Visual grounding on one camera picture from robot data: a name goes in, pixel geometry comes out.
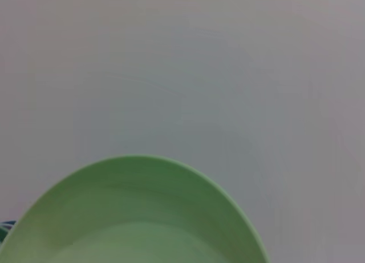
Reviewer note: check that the light blue plate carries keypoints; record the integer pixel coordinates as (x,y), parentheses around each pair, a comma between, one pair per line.
(7,224)

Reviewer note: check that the light green plate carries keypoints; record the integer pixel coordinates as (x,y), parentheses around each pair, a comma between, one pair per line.
(137,211)

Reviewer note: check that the dark green plate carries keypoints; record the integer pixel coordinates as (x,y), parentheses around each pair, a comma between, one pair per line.
(3,234)

